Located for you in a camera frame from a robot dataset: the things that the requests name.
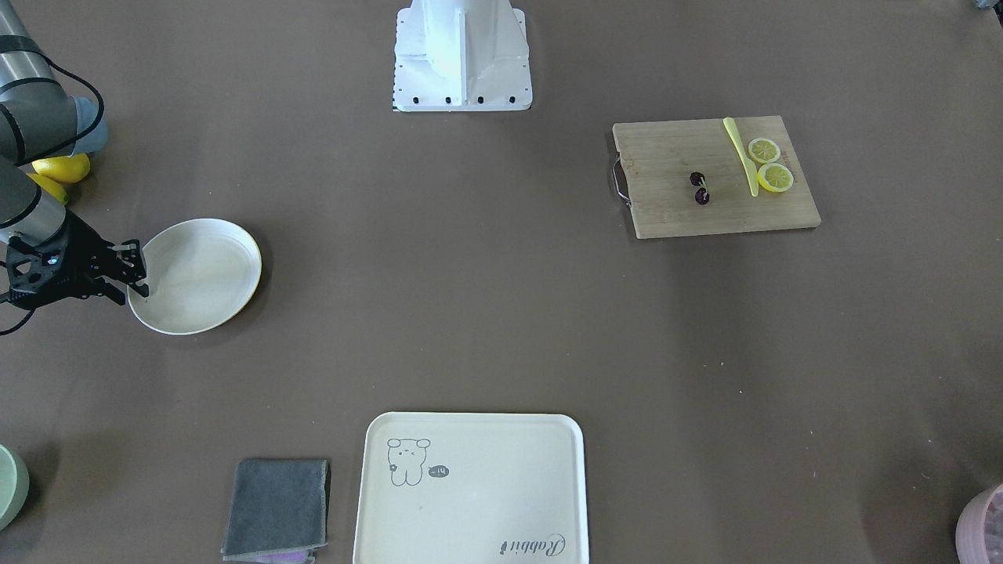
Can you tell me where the yellow lemon outer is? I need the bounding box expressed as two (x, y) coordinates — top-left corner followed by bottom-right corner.
(28, 174), (71, 206)

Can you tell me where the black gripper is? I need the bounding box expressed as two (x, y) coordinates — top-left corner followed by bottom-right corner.
(6, 211), (150, 308)

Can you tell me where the mint green bowl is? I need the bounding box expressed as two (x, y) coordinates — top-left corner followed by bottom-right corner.
(0, 445), (30, 530)

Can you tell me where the grey folded cloth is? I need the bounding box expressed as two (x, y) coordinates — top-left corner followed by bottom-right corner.
(221, 458), (329, 563)

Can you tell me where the pink bowl with ice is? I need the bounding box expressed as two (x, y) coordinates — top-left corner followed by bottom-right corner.
(955, 484), (1002, 563)

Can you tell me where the cream round plate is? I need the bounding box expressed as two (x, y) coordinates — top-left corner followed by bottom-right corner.
(128, 219), (264, 335)

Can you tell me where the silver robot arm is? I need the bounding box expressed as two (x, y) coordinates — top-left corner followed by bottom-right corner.
(1, 1), (150, 311)

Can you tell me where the cream rabbit tray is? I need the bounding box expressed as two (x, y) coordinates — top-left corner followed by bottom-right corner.
(353, 413), (590, 563)

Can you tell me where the lemon slice near handle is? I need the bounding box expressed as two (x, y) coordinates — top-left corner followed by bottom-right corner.
(756, 163), (795, 193)

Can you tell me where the yellow lemon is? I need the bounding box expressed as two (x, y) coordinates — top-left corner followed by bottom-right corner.
(28, 174), (71, 206)
(31, 154), (91, 183)

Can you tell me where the yellow lemon middle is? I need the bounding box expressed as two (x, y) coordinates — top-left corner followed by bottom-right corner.
(31, 154), (91, 183)

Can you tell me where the bamboo cutting board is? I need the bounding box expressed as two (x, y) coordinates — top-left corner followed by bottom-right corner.
(612, 115), (823, 240)

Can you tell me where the yellow plastic knife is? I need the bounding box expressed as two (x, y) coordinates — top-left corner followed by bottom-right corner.
(722, 117), (759, 197)

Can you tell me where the white pillar with base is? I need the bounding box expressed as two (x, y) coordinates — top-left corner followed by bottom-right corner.
(392, 1), (534, 112)

